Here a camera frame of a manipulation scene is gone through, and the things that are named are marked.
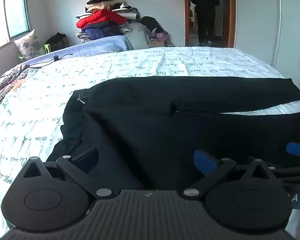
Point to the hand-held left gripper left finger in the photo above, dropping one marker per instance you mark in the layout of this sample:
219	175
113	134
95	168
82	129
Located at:
88	159

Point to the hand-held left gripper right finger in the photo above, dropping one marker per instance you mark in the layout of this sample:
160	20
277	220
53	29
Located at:
205	162

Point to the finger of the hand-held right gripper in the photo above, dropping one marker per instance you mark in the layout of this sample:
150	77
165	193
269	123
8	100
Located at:
293	173
298	149

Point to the black pants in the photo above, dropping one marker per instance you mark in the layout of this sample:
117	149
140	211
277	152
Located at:
150	130

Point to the white script-printed quilt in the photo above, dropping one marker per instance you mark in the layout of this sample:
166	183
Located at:
40	110

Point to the dark patterned blanket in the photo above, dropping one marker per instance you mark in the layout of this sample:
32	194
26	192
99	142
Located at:
7	85

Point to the light blue blanket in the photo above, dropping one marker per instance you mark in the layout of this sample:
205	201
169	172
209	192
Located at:
100	44

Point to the green plastic stool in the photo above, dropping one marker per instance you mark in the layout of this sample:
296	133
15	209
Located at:
47	47

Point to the black bag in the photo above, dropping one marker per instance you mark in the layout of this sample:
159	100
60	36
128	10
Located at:
57	42

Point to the checked cloth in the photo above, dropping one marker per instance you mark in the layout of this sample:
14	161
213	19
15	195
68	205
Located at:
83	37

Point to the cardboard box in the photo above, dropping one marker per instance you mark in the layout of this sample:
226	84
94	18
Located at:
162	43

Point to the floral pillow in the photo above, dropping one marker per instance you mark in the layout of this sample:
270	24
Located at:
30	45

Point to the navy blue jacket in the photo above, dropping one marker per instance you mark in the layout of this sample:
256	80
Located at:
102	31

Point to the grey garment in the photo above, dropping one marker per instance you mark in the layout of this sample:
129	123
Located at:
137	36

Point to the purple bag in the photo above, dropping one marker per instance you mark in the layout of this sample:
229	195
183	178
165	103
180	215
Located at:
162	36

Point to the black backpack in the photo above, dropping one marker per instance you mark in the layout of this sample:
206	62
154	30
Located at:
151	23

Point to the cream and white folded clothes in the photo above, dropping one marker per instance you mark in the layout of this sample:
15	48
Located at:
107	6

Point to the window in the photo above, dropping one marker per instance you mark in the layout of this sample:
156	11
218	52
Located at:
13	15

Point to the wooden door frame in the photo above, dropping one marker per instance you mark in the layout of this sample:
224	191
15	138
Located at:
231	15

